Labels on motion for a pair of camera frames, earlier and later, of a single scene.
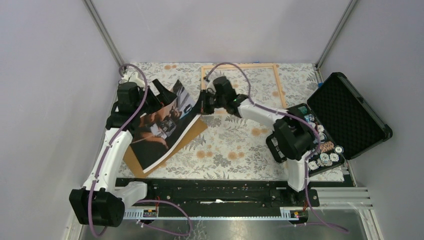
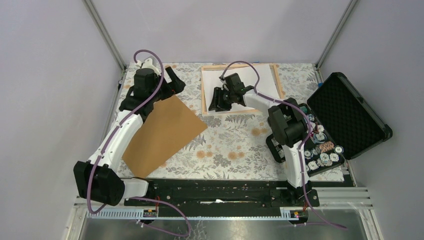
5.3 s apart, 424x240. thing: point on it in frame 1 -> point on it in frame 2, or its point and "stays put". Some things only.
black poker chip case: (346, 124) stays put
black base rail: (223, 193) stays put
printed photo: (159, 131) -> (266, 86)
